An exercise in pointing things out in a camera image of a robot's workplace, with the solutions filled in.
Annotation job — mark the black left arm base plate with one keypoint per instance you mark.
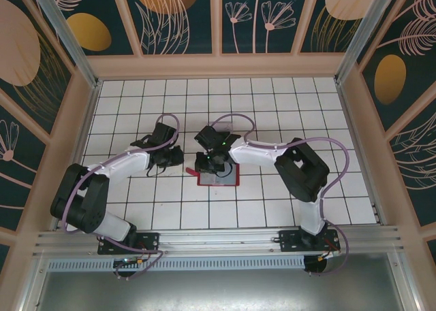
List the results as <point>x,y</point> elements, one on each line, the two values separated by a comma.
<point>150,243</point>

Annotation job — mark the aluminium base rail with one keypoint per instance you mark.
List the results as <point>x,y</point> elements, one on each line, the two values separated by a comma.
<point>218,239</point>

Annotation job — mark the grey credit card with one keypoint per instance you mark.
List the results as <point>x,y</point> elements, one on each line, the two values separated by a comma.
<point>207,180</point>

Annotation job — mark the grey metal sheet panel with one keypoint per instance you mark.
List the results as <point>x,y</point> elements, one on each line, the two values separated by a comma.
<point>218,290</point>

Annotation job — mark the white card with pink print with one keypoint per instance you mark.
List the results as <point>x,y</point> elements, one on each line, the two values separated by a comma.
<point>225,124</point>

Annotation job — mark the aluminium side rail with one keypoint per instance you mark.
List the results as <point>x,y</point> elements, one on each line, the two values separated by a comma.
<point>88,120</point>
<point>351,120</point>

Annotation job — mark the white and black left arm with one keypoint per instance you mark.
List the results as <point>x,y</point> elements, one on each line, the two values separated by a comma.
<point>119,161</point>

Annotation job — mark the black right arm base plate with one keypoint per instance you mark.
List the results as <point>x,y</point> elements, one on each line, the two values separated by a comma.
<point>289,241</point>

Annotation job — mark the red leather card holder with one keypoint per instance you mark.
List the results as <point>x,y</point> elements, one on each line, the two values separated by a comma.
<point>191,171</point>

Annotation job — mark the small circuit board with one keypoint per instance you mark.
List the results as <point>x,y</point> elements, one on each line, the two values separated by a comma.
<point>127,261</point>

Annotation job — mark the aluminium corner post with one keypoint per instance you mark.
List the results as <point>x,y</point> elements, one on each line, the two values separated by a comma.
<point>361,35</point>
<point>64,35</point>

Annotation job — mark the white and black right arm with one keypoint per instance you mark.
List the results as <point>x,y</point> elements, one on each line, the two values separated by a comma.
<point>255,152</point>

